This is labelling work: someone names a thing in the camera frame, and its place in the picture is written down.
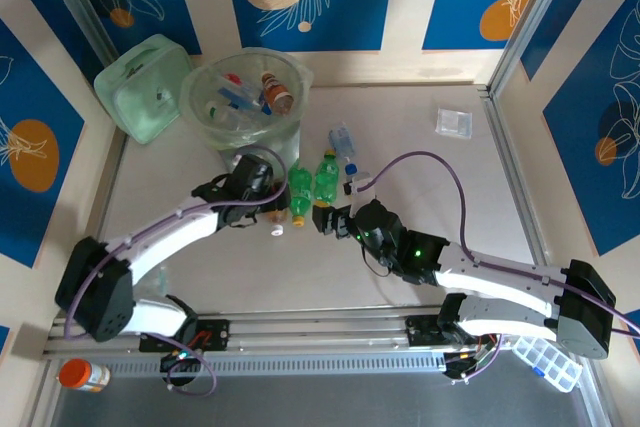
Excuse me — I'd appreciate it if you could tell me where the brown orange label bottle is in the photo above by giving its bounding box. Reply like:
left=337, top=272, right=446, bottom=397
left=259, top=71, right=294, bottom=118

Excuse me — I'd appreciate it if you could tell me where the orange cap pill bottle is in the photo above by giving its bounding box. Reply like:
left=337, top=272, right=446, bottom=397
left=58, top=357, right=112, bottom=394

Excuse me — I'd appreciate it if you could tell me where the grey metal panel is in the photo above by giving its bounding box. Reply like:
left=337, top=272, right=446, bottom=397
left=29, top=371, right=609, bottom=427

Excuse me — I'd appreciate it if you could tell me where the slim white label bottle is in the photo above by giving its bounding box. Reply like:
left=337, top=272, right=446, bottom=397
left=204, top=101, right=236, bottom=123

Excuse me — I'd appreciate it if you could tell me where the clear compartment organizer box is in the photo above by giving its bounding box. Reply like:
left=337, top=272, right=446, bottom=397
left=512, top=336, right=584, bottom=393

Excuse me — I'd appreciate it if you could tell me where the aluminium table edge rail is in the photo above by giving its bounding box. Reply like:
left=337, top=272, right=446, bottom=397
left=477, top=85, right=556, bottom=273
left=89, top=126, right=132, bottom=248

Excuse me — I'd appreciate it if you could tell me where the green plastic bottle yellow cap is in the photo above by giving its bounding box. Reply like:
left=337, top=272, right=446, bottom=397
left=287, top=159, right=317, bottom=226
left=313, top=149, right=342, bottom=203

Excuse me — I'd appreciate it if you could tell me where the mint green lidded case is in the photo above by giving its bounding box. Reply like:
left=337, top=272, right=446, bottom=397
left=93, top=33, right=194, bottom=146

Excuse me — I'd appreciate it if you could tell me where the square bottle pale blue label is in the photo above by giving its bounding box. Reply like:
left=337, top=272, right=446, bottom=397
left=327, top=121, right=360, bottom=177

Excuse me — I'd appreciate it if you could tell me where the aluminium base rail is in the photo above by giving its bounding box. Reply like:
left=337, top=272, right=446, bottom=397
left=42, top=309, right=566, bottom=358

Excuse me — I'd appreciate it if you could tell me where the small clear plastic box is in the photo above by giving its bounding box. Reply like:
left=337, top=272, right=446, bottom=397
left=433, top=106, right=474, bottom=139

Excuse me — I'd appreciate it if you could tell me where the translucent green bin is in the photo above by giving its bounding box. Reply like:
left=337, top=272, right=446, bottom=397
left=179, top=46, right=316, bottom=187

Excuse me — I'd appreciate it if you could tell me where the slotted grey cable duct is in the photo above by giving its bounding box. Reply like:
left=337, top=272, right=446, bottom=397
left=107, top=350, right=451, bottom=379

